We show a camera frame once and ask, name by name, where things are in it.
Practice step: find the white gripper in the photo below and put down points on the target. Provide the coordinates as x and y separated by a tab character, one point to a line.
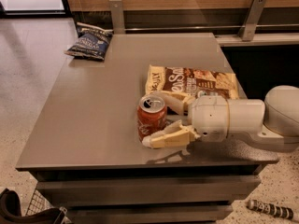
209	117

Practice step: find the red coke can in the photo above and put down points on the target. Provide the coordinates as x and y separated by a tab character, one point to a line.
151	115

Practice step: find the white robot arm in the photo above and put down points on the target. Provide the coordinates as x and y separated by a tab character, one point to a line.
271	124

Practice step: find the brown sea salt chip bag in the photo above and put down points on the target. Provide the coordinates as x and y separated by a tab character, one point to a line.
191	81

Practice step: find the blue chip bag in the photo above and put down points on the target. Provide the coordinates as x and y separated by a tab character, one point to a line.
92	43

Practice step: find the grey drawer cabinet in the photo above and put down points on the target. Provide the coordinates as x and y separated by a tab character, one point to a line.
85	154

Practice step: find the black white striped stick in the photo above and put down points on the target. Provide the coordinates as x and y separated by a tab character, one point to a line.
273	210

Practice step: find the right metal bracket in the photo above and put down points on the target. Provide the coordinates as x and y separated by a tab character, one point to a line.
247	30

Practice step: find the metal bracket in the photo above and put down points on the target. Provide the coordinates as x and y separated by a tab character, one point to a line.
247	30
117	16

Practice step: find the left metal bracket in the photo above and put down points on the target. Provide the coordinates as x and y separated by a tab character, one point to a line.
117	16

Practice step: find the wire mesh basket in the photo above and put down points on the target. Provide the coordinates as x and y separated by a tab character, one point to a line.
39	203

